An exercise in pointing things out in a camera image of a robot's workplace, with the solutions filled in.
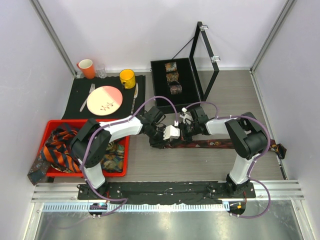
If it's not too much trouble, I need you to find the dark red patterned tie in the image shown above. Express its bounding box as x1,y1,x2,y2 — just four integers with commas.
165,139,287,160

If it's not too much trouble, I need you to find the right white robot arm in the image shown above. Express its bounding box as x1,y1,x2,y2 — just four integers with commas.
180,106,271,198

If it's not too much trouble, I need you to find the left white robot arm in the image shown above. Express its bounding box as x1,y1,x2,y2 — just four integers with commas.
70,106,165,200

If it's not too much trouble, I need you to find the black tie box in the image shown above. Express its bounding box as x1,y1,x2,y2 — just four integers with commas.
150,58,203,113

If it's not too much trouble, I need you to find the rolled tie bottom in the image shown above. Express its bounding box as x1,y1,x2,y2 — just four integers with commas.
169,84,183,95

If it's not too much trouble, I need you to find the rolled tie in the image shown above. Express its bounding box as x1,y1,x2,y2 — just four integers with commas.
169,84,183,95
166,71,179,84
164,61,177,73

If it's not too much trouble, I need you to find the silver knife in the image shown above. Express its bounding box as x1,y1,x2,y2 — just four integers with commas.
130,83,139,115

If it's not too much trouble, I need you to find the teal floral tie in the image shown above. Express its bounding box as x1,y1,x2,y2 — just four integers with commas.
100,142,125,173

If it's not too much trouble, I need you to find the rolled tie middle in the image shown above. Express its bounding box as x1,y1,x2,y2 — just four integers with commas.
166,71,179,84

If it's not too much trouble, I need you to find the pink cream plate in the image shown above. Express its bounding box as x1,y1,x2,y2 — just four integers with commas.
86,86,123,116

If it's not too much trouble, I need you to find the yellow mug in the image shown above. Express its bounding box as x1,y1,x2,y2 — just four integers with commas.
119,69,136,89

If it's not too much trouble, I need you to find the rolled tie top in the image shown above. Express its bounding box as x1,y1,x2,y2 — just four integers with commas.
164,61,177,73

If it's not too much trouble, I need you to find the silver fork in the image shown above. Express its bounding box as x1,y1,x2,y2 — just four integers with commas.
79,83,96,113

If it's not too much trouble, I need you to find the red plastic bin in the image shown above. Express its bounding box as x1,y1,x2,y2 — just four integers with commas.
38,119,130,178

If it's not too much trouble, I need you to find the clear glass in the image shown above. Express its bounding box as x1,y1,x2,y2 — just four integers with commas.
95,63,107,79

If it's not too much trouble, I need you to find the black placemat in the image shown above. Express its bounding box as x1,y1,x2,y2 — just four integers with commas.
62,75,146,119

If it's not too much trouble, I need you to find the orange cup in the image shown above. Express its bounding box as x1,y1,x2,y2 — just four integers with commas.
76,59,96,79

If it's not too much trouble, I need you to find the orange navy striped tie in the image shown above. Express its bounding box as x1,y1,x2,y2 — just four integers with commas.
39,123,81,173

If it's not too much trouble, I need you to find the black box lid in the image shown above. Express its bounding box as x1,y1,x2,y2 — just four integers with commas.
188,21,221,101

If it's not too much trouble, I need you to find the navy speckled tie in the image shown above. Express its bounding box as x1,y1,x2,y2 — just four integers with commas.
27,156,51,186

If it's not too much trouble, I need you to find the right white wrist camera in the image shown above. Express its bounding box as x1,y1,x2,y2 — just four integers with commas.
180,107,193,124

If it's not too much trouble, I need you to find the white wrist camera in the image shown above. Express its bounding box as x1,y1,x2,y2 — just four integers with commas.
180,107,193,124
163,120,180,140

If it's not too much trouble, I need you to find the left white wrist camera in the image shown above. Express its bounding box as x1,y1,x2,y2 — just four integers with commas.
163,120,180,140

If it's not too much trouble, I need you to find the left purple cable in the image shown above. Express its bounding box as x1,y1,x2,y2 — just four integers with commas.
79,96,181,217

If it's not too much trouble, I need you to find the purple cable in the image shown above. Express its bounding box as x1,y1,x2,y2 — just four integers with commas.
184,101,273,221
79,96,181,217

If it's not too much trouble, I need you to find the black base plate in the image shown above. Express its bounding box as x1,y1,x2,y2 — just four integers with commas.
77,180,257,206

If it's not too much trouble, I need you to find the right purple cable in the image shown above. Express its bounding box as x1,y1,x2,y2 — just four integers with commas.
184,101,273,221

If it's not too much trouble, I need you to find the white cable duct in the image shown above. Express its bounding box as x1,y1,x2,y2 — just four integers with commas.
42,201,230,213

